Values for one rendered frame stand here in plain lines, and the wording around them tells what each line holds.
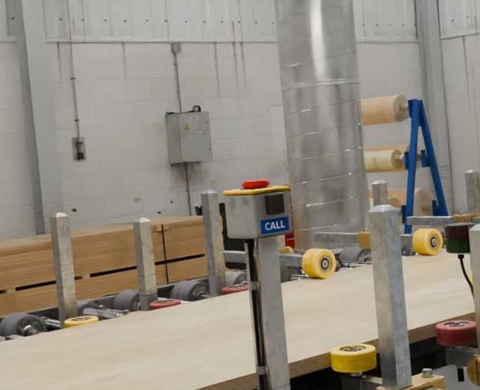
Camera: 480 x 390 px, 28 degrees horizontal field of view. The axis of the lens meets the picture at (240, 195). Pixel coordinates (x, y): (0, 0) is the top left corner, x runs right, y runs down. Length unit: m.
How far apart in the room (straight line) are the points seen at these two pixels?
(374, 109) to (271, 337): 7.73
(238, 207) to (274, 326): 0.18
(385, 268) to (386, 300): 0.05
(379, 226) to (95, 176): 8.05
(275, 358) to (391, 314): 0.25
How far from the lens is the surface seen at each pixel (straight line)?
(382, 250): 1.59
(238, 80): 10.70
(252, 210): 1.37
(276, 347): 1.43
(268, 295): 1.41
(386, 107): 9.00
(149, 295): 2.59
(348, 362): 1.73
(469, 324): 1.91
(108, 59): 9.74
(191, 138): 9.95
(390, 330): 1.60
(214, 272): 2.72
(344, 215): 5.78
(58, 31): 9.54
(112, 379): 1.73
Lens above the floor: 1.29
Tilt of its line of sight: 3 degrees down
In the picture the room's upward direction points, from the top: 5 degrees counter-clockwise
